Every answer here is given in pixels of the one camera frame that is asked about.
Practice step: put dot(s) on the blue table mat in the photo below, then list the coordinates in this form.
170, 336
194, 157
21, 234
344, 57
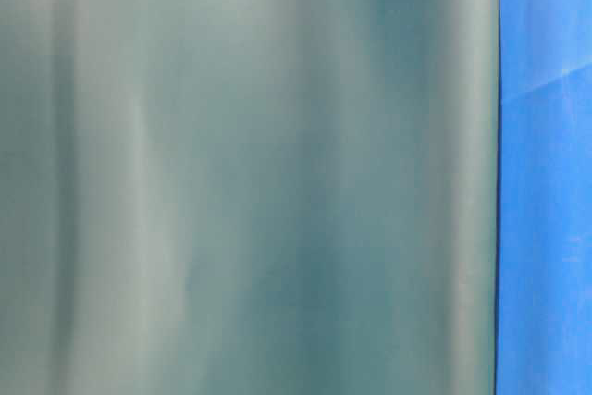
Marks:
544, 311

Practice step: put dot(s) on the green backdrop sheet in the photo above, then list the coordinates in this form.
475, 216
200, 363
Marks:
248, 196

